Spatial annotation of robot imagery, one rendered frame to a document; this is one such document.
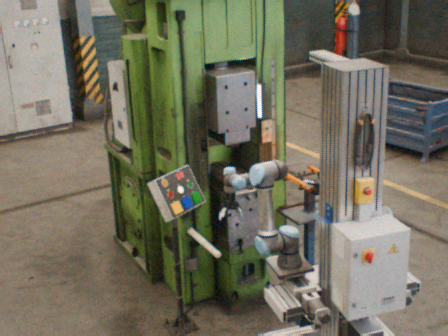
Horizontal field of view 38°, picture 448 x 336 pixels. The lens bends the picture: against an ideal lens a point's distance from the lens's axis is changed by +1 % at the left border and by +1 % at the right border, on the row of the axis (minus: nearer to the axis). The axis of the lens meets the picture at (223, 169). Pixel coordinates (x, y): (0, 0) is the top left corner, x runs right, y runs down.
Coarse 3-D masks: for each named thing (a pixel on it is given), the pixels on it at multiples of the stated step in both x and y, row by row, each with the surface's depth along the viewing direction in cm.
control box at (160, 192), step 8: (184, 168) 440; (168, 176) 428; (176, 176) 432; (184, 176) 437; (192, 176) 443; (152, 184) 421; (160, 184) 421; (168, 184) 425; (176, 184) 430; (184, 184) 435; (152, 192) 423; (160, 192) 419; (176, 192) 428; (184, 192) 433; (192, 192) 438; (200, 192) 443; (160, 200) 421; (168, 200) 421; (176, 200) 426; (192, 200) 436; (160, 208) 423; (168, 208) 419; (184, 208) 429; (192, 208) 434; (168, 216) 421; (176, 216) 422
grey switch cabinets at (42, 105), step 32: (0, 0) 853; (32, 0) 874; (0, 32) 865; (32, 32) 887; (0, 64) 876; (32, 64) 898; (64, 64) 923; (0, 96) 887; (32, 96) 911; (64, 96) 936; (0, 128) 899; (32, 128) 923; (64, 128) 953
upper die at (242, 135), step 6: (210, 132) 474; (228, 132) 454; (234, 132) 456; (240, 132) 459; (246, 132) 461; (216, 138) 467; (222, 138) 458; (228, 138) 456; (234, 138) 458; (240, 138) 460; (246, 138) 463; (228, 144) 457
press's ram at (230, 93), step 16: (208, 80) 448; (224, 80) 441; (240, 80) 446; (208, 96) 453; (224, 96) 444; (240, 96) 450; (208, 112) 458; (224, 112) 448; (240, 112) 454; (208, 128) 464; (224, 128) 452; (240, 128) 458
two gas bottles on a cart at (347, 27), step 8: (344, 8) 1143; (352, 8) 1117; (344, 16) 1146; (352, 16) 1108; (336, 24) 1152; (344, 24) 1142; (352, 24) 1114; (336, 32) 1157; (344, 32) 1147; (352, 32) 1119; (336, 40) 1160; (344, 40) 1152; (352, 40) 1123; (336, 48) 1165; (344, 48) 1157; (352, 48) 1128; (344, 56) 1155; (352, 56) 1135
